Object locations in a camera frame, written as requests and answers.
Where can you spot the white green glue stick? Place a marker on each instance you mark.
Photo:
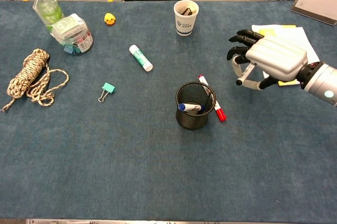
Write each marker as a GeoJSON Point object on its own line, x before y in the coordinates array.
{"type": "Point", "coordinates": [139, 56]}

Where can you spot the black marker pen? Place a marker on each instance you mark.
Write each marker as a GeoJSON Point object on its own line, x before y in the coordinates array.
{"type": "Point", "coordinates": [246, 73]}

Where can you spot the white paper cup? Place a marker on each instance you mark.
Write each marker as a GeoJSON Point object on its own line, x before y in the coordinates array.
{"type": "Point", "coordinates": [184, 27]}

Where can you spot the grey closed laptop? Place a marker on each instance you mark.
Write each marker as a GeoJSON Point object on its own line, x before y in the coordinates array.
{"type": "Point", "coordinates": [318, 0]}

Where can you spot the clear plastic water bottle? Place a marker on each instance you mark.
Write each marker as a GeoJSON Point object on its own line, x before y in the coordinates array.
{"type": "Point", "coordinates": [47, 10]}

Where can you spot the blue felt table cloth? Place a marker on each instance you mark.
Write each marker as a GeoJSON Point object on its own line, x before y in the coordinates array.
{"type": "Point", "coordinates": [131, 155]}

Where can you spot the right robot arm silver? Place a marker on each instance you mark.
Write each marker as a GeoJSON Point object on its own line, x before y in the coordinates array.
{"type": "Point", "coordinates": [321, 81]}

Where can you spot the teal binder clip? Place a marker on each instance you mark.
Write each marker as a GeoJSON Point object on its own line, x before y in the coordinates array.
{"type": "Point", "coordinates": [108, 87]}

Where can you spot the yellow rubber duck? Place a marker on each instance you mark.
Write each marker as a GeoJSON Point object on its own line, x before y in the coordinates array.
{"type": "Point", "coordinates": [109, 19]}

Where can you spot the clear plastic clip jar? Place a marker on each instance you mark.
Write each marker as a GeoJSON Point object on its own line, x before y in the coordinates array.
{"type": "Point", "coordinates": [71, 34]}

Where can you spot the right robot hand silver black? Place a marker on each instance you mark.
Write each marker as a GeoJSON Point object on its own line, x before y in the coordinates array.
{"type": "Point", "coordinates": [276, 55]}

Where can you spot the white paper sheet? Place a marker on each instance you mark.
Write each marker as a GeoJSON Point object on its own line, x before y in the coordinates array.
{"type": "Point", "coordinates": [256, 28]}

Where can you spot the red marker pen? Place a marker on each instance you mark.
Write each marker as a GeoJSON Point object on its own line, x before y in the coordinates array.
{"type": "Point", "coordinates": [220, 114]}

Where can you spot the black mesh pen cup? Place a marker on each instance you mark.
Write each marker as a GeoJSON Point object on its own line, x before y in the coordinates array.
{"type": "Point", "coordinates": [194, 122]}

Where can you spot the blue marker pen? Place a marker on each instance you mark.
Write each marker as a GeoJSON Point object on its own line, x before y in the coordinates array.
{"type": "Point", "coordinates": [189, 107]}

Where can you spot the binder clips in cup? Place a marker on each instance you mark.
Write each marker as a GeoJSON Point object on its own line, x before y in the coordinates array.
{"type": "Point", "coordinates": [187, 11]}

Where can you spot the yellow paper sheet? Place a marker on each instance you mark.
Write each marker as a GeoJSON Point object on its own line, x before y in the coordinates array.
{"type": "Point", "coordinates": [289, 26]}

